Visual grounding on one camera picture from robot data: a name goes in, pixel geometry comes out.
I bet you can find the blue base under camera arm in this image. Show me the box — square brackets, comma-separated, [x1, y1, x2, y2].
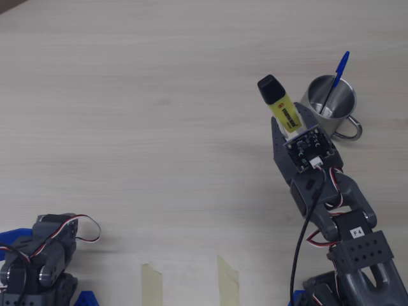
[288, 289, 307, 306]

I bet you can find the black camera circuit board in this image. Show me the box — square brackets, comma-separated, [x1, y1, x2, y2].
[283, 124, 338, 173]

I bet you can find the red white black servo wire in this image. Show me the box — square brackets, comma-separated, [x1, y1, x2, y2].
[47, 214, 102, 245]

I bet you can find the beige masking tape strip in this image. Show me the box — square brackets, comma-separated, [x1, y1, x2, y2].
[141, 263, 163, 306]
[217, 254, 240, 306]

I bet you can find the yellow highlighter with black cap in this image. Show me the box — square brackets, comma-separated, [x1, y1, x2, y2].
[257, 74, 303, 135]

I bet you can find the grey gripper with camera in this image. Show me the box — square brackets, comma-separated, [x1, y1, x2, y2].
[270, 101, 345, 221]

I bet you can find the silver metal cup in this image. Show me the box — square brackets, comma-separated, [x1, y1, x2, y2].
[298, 75, 363, 143]

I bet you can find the blue base under idle arm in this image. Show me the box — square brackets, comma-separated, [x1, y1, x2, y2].
[0, 228, 100, 306]

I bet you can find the black camera cable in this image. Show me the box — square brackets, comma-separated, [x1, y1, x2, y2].
[288, 167, 329, 306]

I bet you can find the blue ballpoint pen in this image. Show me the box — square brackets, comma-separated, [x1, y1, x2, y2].
[320, 50, 351, 116]

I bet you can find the grey idle gripper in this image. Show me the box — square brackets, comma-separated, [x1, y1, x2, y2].
[31, 213, 79, 256]

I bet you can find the grey robot arm with camera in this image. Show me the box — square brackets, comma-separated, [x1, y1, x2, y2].
[305, 173, 408, 306]

